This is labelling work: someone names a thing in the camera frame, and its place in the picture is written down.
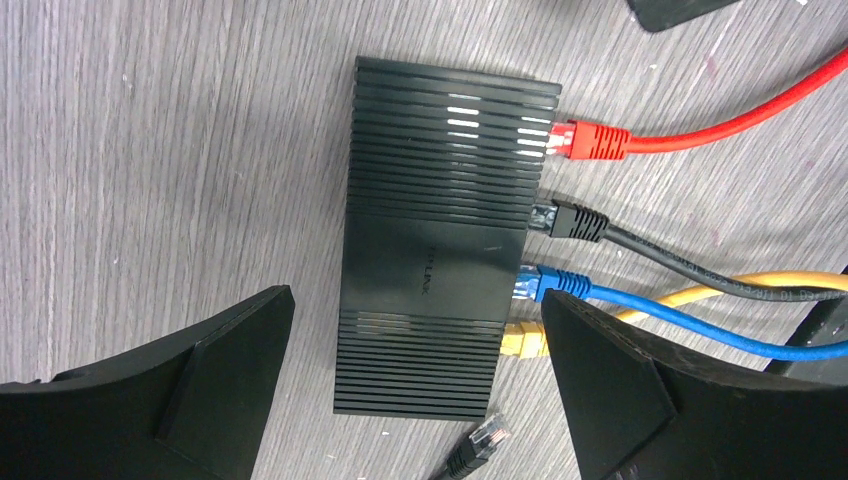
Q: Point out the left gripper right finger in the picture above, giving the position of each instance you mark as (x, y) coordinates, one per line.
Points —
(639, 406)

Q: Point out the black network switch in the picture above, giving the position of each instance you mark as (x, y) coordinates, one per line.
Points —
(444, 169)

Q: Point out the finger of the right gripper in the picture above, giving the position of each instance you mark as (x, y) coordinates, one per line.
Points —
(656, 16)

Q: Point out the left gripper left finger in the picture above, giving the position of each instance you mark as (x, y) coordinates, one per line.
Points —
(191, 405)

